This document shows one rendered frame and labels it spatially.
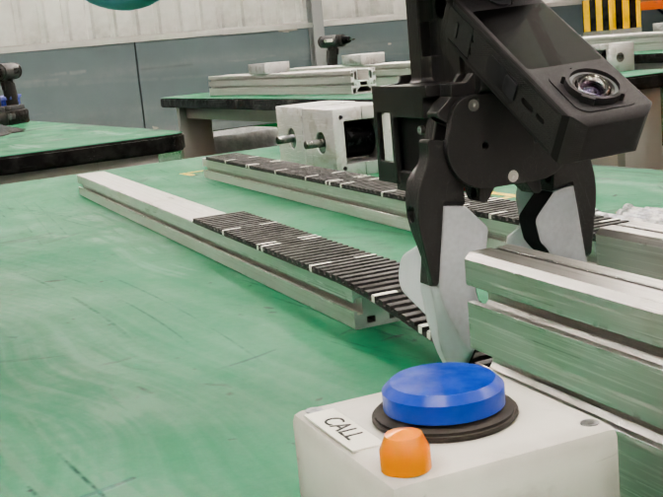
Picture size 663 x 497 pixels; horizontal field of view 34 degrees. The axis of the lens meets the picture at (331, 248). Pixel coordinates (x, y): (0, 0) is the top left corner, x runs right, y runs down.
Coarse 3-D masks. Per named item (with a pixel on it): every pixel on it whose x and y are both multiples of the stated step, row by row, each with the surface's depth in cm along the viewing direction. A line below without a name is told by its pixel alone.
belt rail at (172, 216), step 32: (96, 192) 148; (128, 192) 129; (160, 192) 126; (160, 224) 114; (192, 224) 102; (224, 256) 94; (256, 256) 86; (288, 288) 80; (320, 288) 74; (352, 320) 70; (384, 320) 70
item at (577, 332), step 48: (624, 240) 50; (480, 288) 48; (528, 288) 44; (576, 288) 41; (624, 288) 40; (480, 336) 48; (528, 336) 45; (576, 336) 42; (624, 336) 41; (528, 384) 47; (576, 384) 42; (624, 384) 39; (624, 432) 40; (624, 480) 40
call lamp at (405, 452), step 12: (396, 432) 31; (408, 432) 31; (420, 432) 31; (384, 444) 31; (396, 444) 31; (408, 444) 31; (420, 444) 31; (384, 456) 31; (396, 456) 31; (408, 456) 31; (420, 456) 31; (384, 468) 31; (396, 468) 31; (408, 468) 31; (420, 468) 31
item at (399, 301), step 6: (378, 300) 64; (384, 300) 64; (390, 300) 64; (396, 300) 64; (402, 300) 64; (408, 300) 64; (384, 306) 64; (390, 306) 63; (396, 306) 63; (402, 306) 63; (390, 312) 63
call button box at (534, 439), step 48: (336, 432) 35; (384, 432) 34; (432, 432) 33; (480, 432) 33; (528, 432) 33; (576, 432) 33; (336, 480) 34; (384, 480) 31; (432, 480) 31; (480, 480) 31; (528, 480) 32; (576, 480) 33
